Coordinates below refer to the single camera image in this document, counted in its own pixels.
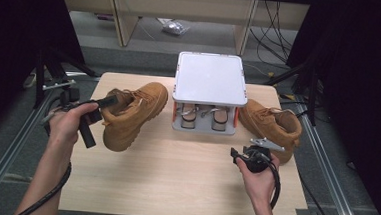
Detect grey tape strip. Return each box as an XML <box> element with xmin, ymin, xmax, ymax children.
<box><xmin>295</xmin><ymin>208</ymin><xmax>320</xmax><ymax>215</ymax></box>

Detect person's right hand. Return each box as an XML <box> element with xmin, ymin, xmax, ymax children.
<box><xmin>233</xmin><ymin>151</ymin><xmax>282</xmax><ymax>207</ymax></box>

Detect beige wooden desk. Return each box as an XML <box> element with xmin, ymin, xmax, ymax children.
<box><xmin>54</xmin><ymin>0</ymin><xmax>311</xmax><ymax>61</ymax></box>

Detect white two-tier shoe rack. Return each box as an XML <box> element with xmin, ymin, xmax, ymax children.
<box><xmin>170</xmin><ymin>50</ymin><xmax>252</xmax><ymax>137</ymax></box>

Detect person's left hand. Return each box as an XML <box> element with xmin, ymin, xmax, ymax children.
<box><xmin>47</xmin><ymin>99</ymin><xmax>101</xmax><ymax>153</ymax></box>

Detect black curtain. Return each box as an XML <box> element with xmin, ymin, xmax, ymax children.
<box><xmin>276</xmin><ymin>0</ymin><xmax>381</xmax><ymax>215</ymax></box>
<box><xmin>0</xmin><ymin>0</ymin><xmax>89</xmax><ymax>149</ymax></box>

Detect clear plastic bag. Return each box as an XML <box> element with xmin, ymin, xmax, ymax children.
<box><xmin>161</xmin><ymin>19</ymin><xmax>192</xmax><ymax>37</ymax></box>

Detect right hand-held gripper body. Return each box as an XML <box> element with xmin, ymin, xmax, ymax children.
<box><xmin>240</xmin><ymin>136</ymin><xmax>286</xmax><ymax>176</ymax></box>

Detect tan suede ankle boot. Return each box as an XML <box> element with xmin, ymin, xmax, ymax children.
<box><xmin>99</xmin><ymin>78</ymin><xmax>170</xmax><ymax>156</ymax></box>
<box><xmin>234</xmin><ymin>97</ymin><xmax>305</xmax><ymax>167</ymax></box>

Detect metal floor rail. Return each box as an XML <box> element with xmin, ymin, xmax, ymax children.
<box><xmin>285</xmin><ymin>93</ymin><xmax>372</xmax><ymax>215</ymax></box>
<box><xmin>0</xmin><ymin>72</ymin><xmax>64</xmax><ymax>215</ymax></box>

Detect bundle of black cables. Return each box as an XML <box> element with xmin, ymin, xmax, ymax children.
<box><xmin>247</xmin><ymin>0</ymin><xmax>306</xmax><ymax>65</ymax></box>

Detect black metal stand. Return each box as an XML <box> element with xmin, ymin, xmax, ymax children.
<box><xmin>261</xmin><ymin>55</ymin><xmax>323</xmax><ymax>127</ymax></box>
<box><xmin>32</xmin><ymin>44</ymin><xmax>101</xmax><ymax>113</ymax></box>

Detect thin black floor cable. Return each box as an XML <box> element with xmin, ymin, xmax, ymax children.
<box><xmin>296</xmin><ymin>173</ymin><xmax>343</xmax><ymax>215</ymax></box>

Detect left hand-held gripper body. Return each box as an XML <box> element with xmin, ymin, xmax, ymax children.
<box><xmin>39</xmin><ymin>78</ymin><xmax>101</xmax><ymax>150</ymax></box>

